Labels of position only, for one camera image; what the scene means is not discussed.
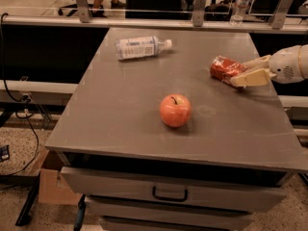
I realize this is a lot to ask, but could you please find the black drawer handle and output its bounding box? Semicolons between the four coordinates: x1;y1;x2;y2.
152;187;189;202

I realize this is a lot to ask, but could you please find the black power cable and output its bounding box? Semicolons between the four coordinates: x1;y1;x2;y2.
0;13;40;178

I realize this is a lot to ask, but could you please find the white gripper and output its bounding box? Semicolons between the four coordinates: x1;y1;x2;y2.
230;44;308;88

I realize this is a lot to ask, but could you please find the metal railing frame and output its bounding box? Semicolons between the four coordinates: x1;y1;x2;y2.
0;0;308;35

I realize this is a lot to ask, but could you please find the blue label plastic bottle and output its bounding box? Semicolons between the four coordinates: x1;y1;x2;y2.
115;36;172;61

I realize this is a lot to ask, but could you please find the clear water bottle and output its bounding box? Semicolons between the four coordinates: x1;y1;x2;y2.
230;0;250;25

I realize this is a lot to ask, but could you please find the black cabinet in background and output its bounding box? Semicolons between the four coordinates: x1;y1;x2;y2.
125;0;189;20

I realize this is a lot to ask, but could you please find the grey drawer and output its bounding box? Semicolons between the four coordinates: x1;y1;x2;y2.
61;167;286;212
85;197;252;230

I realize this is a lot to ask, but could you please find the cardboard box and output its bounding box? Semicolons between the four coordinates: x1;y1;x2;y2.
38;151;81;205

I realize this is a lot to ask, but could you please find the grey top drawer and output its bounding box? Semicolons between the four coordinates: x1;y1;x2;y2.
61;167;286;212

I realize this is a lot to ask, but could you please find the red apple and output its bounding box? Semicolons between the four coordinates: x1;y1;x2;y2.
160;94;192;128

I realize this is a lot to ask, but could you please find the red coke can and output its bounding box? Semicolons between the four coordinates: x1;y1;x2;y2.
210;56;247;86

